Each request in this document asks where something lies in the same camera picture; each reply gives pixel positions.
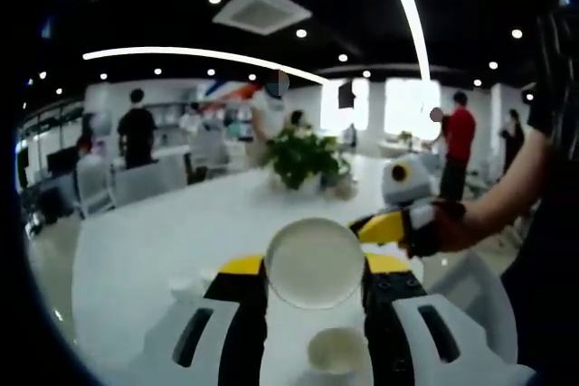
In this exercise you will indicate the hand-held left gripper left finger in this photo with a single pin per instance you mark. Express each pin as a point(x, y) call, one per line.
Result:
point(244, 313)

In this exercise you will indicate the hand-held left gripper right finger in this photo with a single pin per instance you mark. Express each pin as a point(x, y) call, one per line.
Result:
point(389, 313)

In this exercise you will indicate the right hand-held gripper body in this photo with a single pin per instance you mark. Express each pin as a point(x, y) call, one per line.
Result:
point(409, 182)

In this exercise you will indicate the stack of nested paper cups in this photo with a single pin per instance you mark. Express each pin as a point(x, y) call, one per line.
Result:
point(337, 354)

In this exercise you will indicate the person's right hand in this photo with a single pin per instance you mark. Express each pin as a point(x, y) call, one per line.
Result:
point(441, 232)

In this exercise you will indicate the small potted plant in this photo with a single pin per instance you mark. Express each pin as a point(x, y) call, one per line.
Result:
point(344, 182)

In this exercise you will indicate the green potted plant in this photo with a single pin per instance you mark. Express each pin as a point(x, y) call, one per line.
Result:
point(298, 160)

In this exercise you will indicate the grey office chair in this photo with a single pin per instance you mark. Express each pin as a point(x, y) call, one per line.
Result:
point(92, 187)
point(149, 182)
point(488, 295)
point(208, 151)

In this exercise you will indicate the black hanging box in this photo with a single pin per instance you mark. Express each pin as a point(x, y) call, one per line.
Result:
point(346, 94)

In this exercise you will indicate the long ceiling light strip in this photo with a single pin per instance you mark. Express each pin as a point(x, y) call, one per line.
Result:
point(420, 42)

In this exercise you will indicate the white display shelf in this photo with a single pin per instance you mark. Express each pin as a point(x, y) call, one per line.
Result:
point(169, 121)

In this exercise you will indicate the ceiling air conditioner vent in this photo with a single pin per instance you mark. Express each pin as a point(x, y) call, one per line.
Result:
point(262, 11)

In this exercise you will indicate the black monitor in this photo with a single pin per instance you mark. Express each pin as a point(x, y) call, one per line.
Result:
point(62, 160)

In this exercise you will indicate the curved ceiling light strip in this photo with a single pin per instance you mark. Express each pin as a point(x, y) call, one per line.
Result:
point(181, 49)

